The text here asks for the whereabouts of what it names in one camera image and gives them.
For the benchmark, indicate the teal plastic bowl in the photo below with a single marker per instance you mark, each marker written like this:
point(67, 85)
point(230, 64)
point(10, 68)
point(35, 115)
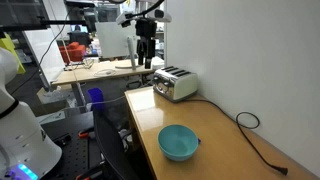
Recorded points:
point(177, 142)

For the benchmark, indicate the light wooden desk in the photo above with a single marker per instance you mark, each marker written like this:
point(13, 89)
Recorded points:
point(86, 74)

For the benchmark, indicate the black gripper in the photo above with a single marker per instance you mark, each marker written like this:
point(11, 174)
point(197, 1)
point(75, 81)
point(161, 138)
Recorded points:
point(145, 28)

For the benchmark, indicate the white monitor with stand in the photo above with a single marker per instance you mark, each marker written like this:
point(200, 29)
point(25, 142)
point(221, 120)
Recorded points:
point(113, 39)

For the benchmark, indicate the black perforated breadboard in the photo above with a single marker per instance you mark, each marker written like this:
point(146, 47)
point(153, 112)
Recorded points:
point(75, 151)

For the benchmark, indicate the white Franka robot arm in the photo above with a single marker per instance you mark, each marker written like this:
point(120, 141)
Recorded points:
point(20, 133)

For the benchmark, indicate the cardboard box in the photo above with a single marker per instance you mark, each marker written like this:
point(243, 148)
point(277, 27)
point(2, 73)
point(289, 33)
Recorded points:
point(55, 100)

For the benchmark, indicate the small orange clamp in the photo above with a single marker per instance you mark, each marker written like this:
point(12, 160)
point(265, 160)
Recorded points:
point(86, 133)

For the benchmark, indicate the cream chrome toaster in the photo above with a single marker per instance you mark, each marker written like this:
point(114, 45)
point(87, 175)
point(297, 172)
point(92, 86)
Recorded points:
point(175, 83)

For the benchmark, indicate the large orange clamp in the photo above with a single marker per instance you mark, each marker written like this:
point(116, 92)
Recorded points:
point(87, 173)

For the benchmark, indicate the blue plastic container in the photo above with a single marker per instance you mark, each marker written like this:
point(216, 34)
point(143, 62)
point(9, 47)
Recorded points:
point(96, 96)

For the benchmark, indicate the black office chair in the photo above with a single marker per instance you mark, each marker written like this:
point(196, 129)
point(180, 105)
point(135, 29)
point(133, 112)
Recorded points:
point(111, 146)

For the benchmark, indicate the black camera boom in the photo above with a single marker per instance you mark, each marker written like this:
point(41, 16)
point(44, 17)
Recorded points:
point(60, 22)

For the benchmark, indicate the red sofa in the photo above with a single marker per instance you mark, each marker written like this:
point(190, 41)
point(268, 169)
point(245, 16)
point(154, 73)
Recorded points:
point(73, 51)

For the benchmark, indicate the yellow plastic object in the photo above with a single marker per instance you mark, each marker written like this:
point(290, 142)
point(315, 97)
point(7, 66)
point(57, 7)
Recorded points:
point(10, 46)

